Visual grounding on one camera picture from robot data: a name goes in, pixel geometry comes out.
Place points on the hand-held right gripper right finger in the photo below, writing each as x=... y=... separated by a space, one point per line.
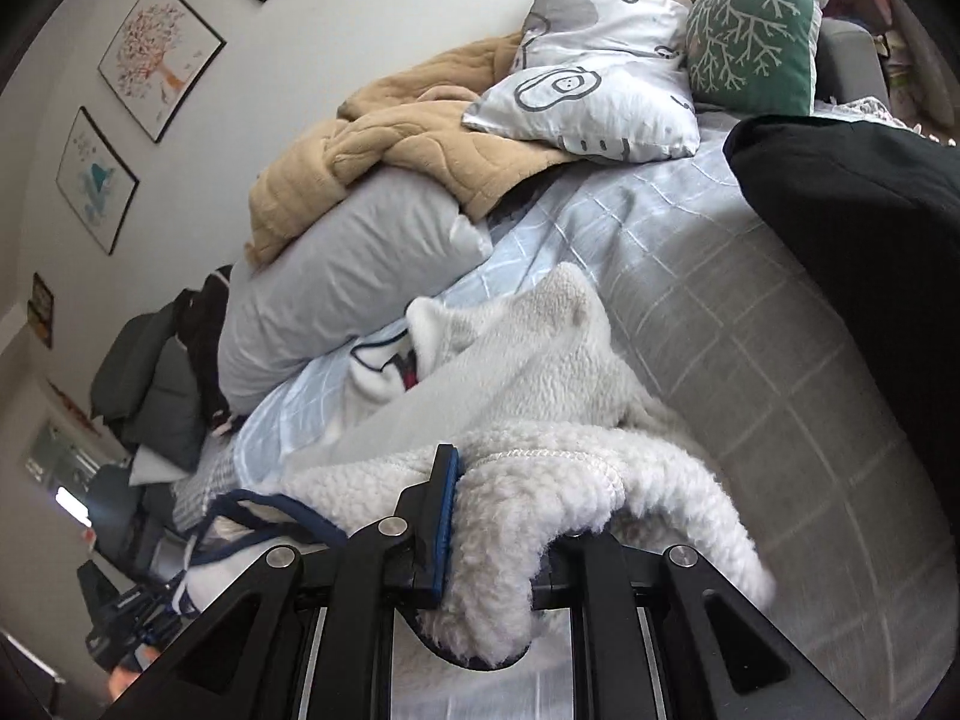
x=600 y=577

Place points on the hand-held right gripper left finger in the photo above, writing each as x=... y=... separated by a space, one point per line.
x=442 y=525

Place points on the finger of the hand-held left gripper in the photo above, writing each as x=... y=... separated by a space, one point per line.
x=165 y=615

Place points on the white fleece jacket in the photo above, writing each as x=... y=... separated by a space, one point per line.
x=540 y=405

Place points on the gingham checked cloth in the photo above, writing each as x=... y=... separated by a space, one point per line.
x=199 y=491

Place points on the grey padded jacket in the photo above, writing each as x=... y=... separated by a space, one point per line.
x=150 y=390

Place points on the grey pillow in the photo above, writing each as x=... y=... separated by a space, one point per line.
x=337 y=277

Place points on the black garment with white trim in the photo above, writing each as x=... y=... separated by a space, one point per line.
x=202 y=337

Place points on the light blue checked bed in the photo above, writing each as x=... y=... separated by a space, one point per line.
x=750 y=330

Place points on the tan quilted blanket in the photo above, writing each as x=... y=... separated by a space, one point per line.
x=390 y=142

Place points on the black cloth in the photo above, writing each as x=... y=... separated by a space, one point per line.
x=862 y=240

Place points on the framed blue print picture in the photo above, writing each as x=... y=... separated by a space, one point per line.
x=96 y=180

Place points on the white printed pillow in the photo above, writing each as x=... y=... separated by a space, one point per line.
x=592 y=82

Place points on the framed tree print picture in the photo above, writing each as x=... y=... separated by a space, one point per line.
x=161 y=56

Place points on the green branch-pattern cushion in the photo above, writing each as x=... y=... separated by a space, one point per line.
x=750 y=37

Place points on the grey armchair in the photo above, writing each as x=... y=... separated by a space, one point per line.
x=851 y=60

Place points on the small dark wall picture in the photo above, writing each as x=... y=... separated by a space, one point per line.
x=41 y=309

